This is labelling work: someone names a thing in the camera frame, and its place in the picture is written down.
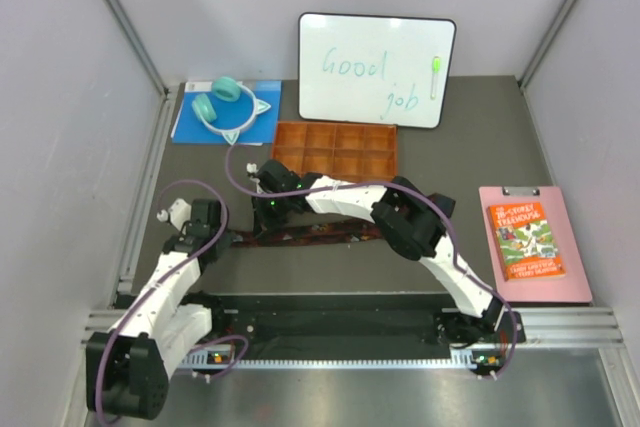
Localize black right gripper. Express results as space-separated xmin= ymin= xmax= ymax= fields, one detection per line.
xmin=252 ymin=191 xmax=292 ymax=241

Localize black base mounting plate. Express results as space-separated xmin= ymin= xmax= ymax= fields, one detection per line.
xmin=181 ymin=292 xmax=526 ymax=346

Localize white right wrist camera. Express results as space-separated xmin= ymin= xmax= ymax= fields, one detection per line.
xmin=246 ymin=163 xmax=259 ymax=183

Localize red patterned necktie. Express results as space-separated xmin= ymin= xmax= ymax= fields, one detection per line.
xmin=230 ymin=219 xmax=383 ymax=248

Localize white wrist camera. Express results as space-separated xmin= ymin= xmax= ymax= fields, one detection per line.
xmin=156 ymin=198 xmax=192 ymax=231
xmin=246 ymin=163 xmax=259 ymax=183

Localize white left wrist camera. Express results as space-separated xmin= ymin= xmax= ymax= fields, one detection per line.
xmin=156 ymin=198 xmax=192 ymax=231

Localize orange treehouse book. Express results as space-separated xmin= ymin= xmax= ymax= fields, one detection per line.
xmin=487 ymin=201 xmax=566 ymax=281

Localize teal cat-ear headphones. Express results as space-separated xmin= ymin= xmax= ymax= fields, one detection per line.
xmin=185 ymin=76 xmax=275 ymax=146

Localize orange wooden compartment tray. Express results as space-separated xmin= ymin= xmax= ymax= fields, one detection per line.
xmin=271 ymin=121 xmax=398 ymax=182

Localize green whiteboard marker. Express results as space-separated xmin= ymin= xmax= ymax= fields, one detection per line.
xmin=430 ymin=56 xmax=441 ymax=100

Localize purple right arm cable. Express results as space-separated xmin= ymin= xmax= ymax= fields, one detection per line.
xmin=224 ymin=144 xmax=519 ymax=381

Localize blue folder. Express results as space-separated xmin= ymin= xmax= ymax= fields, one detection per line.
xmin=171 ymin=77 xmax=282 ymax=145

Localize grey slotted cable duct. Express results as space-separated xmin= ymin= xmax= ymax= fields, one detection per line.
xmin=179 ymin=350 xmax=506 ymax=371

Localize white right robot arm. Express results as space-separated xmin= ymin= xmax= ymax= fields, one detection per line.
xmin=247 ymin=160 xmax=517 ymax=343

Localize pink clipboard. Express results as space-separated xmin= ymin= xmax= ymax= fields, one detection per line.
xmin=479 ymin=186 xmax=593 ymax=304

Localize white dry-erase board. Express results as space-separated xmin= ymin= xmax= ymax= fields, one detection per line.
xmin=298 ymin=12 xmax=457 ymax=129

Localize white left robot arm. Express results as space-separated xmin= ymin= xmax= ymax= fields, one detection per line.
xmin=85 ymin=199 xmax=231 ymax=420

